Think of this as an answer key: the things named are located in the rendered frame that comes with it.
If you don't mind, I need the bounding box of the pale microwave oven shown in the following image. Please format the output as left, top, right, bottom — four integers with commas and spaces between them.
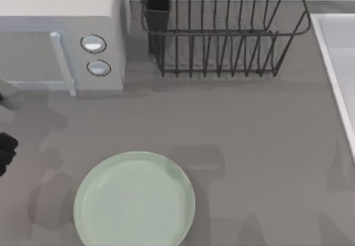
0, 0, 131, 97

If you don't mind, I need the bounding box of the pale green plate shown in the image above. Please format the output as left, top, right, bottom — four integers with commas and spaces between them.
73, 151, 196, 246

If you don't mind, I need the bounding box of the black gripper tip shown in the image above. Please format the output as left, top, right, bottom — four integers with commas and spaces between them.
0, 132, 19, 178

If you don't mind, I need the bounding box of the dark wire dish rack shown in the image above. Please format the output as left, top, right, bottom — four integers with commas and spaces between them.
140, 0, 311, 78

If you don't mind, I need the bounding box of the dark cutlery holder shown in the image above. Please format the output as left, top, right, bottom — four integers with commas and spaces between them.
140, 0, 173, 55

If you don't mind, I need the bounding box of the microwave door handle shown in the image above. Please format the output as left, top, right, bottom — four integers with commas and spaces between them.
49, 32, 77, 97

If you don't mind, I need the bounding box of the round microwave knob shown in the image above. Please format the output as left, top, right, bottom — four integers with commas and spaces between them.
86, 59, 112, 77
80, 33, 107, 54

